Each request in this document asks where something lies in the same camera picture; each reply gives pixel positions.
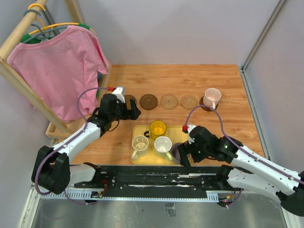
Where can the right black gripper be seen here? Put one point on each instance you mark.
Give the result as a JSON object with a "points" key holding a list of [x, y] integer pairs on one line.
{"points": [[184, 150]]}

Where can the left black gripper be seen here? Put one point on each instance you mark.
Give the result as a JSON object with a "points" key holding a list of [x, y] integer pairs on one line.
{"points": [[134, 113]]}

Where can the purple translucent mug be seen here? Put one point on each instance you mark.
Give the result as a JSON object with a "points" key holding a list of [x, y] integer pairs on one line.
{"points": [[175, 153]]}

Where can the brown wooden coaster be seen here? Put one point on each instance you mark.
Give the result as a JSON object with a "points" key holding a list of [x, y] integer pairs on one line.
{"points": [[206, 108], [128, 99], [148, 101]]}

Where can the white mug green handle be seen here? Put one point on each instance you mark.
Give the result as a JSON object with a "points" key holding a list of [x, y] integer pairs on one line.
{"points": [[163, 147]]}

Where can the yellow transparent cup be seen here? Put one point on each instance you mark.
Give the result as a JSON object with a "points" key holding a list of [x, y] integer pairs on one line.
{"points": [[157, 129]]}

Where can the large woven rattan coaster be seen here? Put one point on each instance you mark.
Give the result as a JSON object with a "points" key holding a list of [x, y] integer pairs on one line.
{"points": [[169, 101]]}

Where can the small woven rattan coaster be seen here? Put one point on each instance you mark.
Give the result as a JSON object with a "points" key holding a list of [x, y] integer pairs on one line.
{"points": [[188, 101]]}

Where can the pink translucent cup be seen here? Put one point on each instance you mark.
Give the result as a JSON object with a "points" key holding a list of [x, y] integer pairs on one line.
{"points": [[212, 97]]}

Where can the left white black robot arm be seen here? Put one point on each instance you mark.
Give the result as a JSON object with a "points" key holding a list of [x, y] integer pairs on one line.
{"points": [[52, 169]]}

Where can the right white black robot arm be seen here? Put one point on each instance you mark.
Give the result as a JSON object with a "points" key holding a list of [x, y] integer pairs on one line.
{"points": [[244, 168]]}

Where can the cream mug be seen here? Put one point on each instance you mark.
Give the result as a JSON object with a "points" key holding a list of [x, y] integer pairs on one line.
{"points": [[140, 145]]}

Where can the yellow plastic tray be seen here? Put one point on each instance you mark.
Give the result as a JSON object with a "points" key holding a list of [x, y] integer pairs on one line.
{"points": [[174, 133]]}

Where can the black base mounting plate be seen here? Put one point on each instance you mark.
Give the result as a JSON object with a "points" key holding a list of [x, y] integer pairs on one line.
{"points": [[157, 181]]}

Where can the pink t-shirt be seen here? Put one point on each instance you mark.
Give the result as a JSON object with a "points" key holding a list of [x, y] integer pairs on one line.
{"points": [[63, 71]]}

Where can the grey teal hanger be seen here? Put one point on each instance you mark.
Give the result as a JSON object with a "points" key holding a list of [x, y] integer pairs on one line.
{"points": [[43, 34]]}

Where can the yellow green hanger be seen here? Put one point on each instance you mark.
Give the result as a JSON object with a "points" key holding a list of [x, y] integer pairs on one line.
{"points": [[74, 12]]}

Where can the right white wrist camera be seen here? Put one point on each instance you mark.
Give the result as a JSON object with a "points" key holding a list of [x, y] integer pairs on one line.
{"points": [[188, 128]]}

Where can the aluminium frame rail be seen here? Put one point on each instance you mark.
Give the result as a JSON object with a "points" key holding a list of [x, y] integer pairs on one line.
{"points": [[266, 29]]}

